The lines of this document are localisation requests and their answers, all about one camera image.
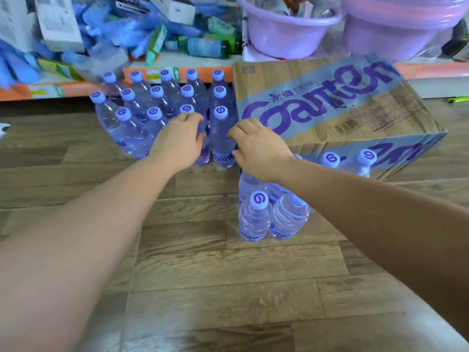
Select person's left hand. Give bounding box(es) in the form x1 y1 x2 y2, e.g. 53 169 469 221
148 113 207 173

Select green glass bottle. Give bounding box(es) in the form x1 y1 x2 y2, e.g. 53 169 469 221
165 34 243 59

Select small green carton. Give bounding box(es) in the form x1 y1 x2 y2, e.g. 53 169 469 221
146 24 168 66

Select pile of blue packets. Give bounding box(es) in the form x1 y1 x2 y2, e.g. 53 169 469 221
0 0 206 88

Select person's right forearm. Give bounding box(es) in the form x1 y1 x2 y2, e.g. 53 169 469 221
269 157 469 341

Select small purple plastic basin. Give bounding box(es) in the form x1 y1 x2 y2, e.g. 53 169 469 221
240 0 344 60

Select white printed carton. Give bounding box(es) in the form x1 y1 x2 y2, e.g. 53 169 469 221
147 0 197 25

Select clear water bottle purple cap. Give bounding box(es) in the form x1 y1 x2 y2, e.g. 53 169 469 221
270 192 311 240
239 170 270 202
320 152 343 169
180 104 212 166
238 191 275 242
339 149 378 178
267 182 294 204

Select orange-edged shelf board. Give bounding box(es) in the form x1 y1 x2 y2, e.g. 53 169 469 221
0 61 469 102

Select cluster of purple-capped water bottles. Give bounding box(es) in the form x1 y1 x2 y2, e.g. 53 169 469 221
89 69 239 169

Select person's right hand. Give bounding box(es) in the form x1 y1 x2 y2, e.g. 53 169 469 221
228 118 296 183

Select white cardboard box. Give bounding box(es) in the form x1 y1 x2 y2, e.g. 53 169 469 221
0 0 85 54

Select brown cardboard box purple print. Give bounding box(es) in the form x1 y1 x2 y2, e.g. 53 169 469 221
233 55 448 181

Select large purple plastic basin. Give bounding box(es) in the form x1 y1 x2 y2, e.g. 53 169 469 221
341 0 469 62

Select person's left forearm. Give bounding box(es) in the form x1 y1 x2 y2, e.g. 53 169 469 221
0 154 185 352

